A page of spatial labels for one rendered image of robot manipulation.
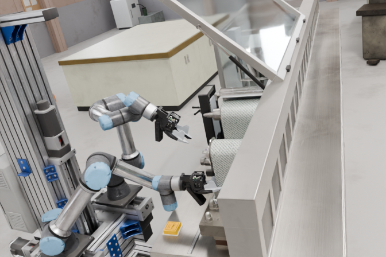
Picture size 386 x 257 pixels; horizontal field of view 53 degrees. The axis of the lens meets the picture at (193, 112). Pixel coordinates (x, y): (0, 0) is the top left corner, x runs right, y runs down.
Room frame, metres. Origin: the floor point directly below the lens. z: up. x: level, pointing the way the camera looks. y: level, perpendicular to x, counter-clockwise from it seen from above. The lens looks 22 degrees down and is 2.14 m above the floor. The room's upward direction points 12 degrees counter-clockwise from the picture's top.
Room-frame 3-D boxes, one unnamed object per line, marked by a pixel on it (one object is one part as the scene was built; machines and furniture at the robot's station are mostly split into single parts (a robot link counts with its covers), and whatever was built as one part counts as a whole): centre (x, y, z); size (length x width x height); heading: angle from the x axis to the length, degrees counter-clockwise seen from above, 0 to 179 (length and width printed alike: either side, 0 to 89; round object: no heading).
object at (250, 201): (2.10, -0.66, 1.55); 3.08 x 0.08 x 0.23; 157
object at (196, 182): (1.64, 0.07, 1.12); 0.12 x 0.08 x 0.09; 67
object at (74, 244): (1.74, 0.83, 0.87); 0.15 x 0.15 x 0.10
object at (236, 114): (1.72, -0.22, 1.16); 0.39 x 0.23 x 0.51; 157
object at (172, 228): (1.59, 0.22, 0.91); 0.07 x 0.07 x 0.02; 67
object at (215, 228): (1.42, -0.14, 1.00); 0.40 x 0.16 x 0.06; 67
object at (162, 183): (1.70, 0.22, 1.11); 0.11 x 0.08 x 0.09; 67
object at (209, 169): (1.69, -0.04, 1.05); 0.06 x 0.05 x 0.31; 67
